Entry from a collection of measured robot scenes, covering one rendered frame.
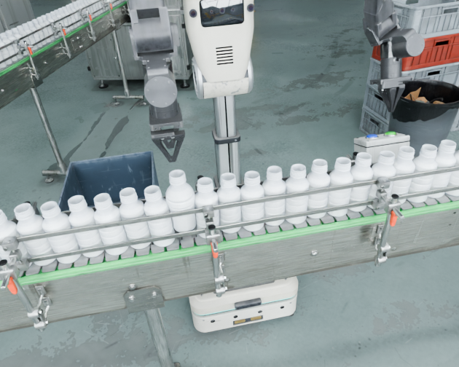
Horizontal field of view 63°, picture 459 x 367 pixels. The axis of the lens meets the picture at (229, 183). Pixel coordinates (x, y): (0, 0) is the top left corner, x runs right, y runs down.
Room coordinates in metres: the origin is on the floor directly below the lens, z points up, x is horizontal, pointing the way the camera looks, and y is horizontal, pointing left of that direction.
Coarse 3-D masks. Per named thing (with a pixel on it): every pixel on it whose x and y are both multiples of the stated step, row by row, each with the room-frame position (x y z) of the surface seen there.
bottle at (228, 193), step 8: (224, 176) 0.76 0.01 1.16; (232, 176) 0.76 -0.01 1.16; (224, 184) 0.73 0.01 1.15; (232, 184) 0.73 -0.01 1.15; (224, 192) 0.73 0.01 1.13; (232, 192) 0.73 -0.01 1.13; (224, 200) 0.72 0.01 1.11; (232, 200) 0.72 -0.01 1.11; (240, 200) 0.74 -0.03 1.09; (232, 208) 0.72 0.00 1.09; (240, 208) 0.74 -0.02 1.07; (224, 216) 0.72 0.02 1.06; (232, 216) 0.72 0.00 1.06; (240, 216) 0.74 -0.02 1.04; (224, 224) 0.72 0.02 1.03; (232, 232) 0.72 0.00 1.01
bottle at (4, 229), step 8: (0, 216) 0.65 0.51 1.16; (0, 224) 0.65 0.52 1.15; (8, 224) 0.66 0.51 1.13; (0, 232) 0.64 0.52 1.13; (8, 232) 0.64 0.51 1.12; (16, 232) 0.66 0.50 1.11; (0, 248) 0.63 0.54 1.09; (24, 248) 0.66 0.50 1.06; (8, 256) 0.63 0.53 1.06; (24, 256) 0.65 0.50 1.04
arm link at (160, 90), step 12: (132, 36) 0.70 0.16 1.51; (144, 60) 0.67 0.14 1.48; (156, 60) 0.67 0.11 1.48; (168, 60) 0.68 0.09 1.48; (156, 72) 0.63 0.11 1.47; (168, 72) 0.66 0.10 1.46; (144, 84) 0.64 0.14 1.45; (156, 84) 0.62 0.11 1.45; (168, 84) 0.63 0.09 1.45; (156, 96) 0.62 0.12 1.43; (168, 96) 0.63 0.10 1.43
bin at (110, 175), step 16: (80, 160) 1.23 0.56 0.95; (96, 160) 1.24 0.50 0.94; (112, 160) 1.25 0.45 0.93; (128, 160) 1.25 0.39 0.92; (144, 160) 1.26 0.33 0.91; (80, 176) 1.22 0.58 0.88; (96, 176) 1.23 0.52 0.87; (112, 176) 1.24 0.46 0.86; (128, 176) 1.25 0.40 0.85; (144, 176) 1.26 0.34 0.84; (64, 192) 1.04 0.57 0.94; (80, 192) 1.20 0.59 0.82; (96, 192) 1.23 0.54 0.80; (112, 192) 1.24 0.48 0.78; (64, 208) 0.99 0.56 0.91
